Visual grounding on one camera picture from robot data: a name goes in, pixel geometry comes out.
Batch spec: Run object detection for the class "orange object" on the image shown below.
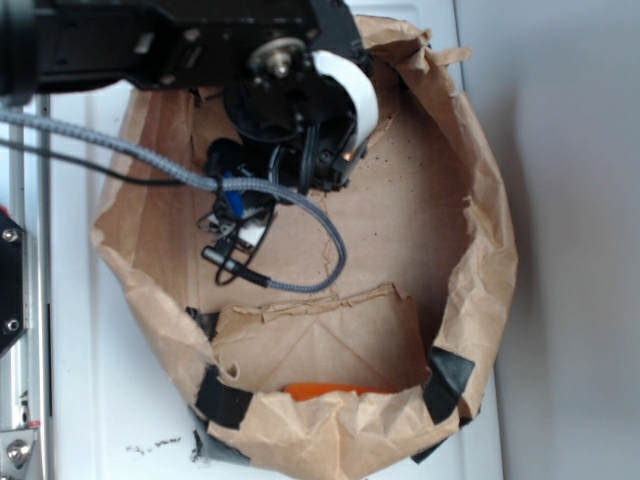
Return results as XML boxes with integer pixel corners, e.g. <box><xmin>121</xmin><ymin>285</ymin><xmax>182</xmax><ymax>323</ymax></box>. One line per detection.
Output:
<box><xmin>282</xmin><ymin>383</ymin><xmax>398</xmax><ymax>402</ymax></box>

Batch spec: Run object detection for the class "thin black cable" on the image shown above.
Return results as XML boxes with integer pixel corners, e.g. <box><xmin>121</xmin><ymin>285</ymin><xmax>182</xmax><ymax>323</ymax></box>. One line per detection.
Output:
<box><xmin>0</xmin><ymin>138</ymin><xmax>186</xmax><ymax>187</ymax></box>

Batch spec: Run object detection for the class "grey braided cable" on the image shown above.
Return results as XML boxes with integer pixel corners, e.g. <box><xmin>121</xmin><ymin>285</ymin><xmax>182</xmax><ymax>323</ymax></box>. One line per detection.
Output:
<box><xmin>0</xmin><ymin>110</ymin><xmax>348</xmax><ymax>294</ymax></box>

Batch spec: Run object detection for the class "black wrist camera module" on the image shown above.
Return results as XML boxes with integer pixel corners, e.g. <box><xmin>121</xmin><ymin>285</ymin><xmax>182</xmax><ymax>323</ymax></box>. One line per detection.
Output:
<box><xmin>198</xmin><ymin>138</ymin><xmax>276</xmax><ymax>286</ymax></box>

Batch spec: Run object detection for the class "metal rail frame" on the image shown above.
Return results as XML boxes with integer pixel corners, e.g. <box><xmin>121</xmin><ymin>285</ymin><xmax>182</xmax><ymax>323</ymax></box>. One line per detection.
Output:
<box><xmin>1</xmin><ymin>122</ymin><xmax>55</xmax><ymax>479</ymax></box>

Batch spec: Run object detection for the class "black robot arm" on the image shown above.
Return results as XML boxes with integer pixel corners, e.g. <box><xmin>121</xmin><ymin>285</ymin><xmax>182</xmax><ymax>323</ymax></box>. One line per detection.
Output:
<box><xmin>1</xmin><ymin>1</ymin><xmax>379</xmax><ymax>191</ymax></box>

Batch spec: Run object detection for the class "black tape piece right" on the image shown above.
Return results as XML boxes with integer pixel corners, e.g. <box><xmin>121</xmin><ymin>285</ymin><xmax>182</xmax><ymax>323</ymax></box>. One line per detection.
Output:
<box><xmin>409</xmin><ymin>345</ymin><xmax>476</xmax><ymax>465</ymax></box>

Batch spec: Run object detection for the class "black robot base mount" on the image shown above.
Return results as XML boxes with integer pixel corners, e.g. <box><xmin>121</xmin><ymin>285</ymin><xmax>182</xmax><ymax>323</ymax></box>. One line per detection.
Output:
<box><xmin>0</xmin><ymin>207</ymin><xmax>25</xmax><ymax>357</ymax></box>

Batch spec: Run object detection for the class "metal corner bracket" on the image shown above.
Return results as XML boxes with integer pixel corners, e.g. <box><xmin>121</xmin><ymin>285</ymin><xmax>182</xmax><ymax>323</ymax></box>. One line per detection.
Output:
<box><xmin>1</xmin><ymin>428</ymin><xmax>42</xmax><ymax>480</ymax></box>

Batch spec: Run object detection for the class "brown paper bag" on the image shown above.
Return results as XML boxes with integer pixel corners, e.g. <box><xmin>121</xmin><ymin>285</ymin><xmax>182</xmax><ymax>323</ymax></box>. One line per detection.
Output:
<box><xmin>90</xmin><ymin>16</ymin><xmax>518</xmax><ymax>479</ymax></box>

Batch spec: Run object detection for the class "white plastic tray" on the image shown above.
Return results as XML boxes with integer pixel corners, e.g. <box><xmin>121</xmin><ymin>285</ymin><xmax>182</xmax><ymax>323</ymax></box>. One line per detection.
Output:
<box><xmin>50</xmin><ymin>1</ymin><xmax>504</xmax><ymax>479</ymax></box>

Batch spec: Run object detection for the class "black tape piece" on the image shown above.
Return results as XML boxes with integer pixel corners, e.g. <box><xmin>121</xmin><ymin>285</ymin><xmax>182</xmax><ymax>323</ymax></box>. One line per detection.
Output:
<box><xmin>185</xmin><ymin>305</ymin><xmax>255</xmax><ymax>464</ymax></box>
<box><xmin>409</xmin><ymin>345</ymin><xmax>476</xmax><ymax>465</ymax></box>

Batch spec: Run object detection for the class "black tape piece bottom left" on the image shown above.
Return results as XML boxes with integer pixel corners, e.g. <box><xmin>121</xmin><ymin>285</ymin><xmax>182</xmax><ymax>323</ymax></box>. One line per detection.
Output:
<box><xmin>185</xmin><ymin>305</ymin><xmax>255</xmax><ymax>464</ymax></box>

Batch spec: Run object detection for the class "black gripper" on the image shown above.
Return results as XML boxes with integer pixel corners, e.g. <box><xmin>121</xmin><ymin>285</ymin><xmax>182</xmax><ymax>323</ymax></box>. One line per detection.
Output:
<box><xmin>223</xmin><ymin>1</ymin><xmax>378</xmax><ymax>193</ymax></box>

